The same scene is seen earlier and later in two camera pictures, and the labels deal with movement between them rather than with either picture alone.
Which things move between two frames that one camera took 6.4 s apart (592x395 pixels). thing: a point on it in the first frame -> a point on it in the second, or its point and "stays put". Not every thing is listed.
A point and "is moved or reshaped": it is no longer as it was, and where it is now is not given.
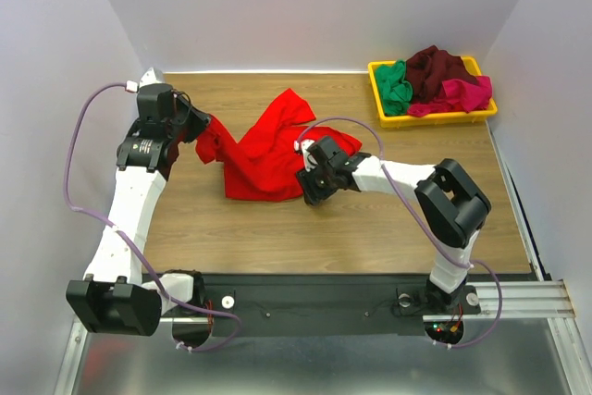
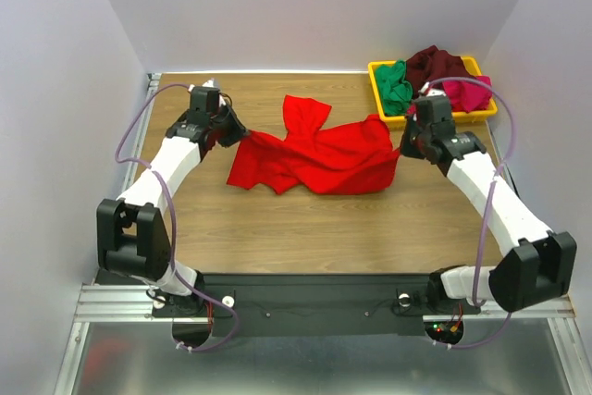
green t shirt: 395,92 stays put
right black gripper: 313,187 -> 409,141
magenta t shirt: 458,95 stays put
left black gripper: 201,119 -> 239,130
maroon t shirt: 428,68 stays put
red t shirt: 262,163 is moved or reshaped
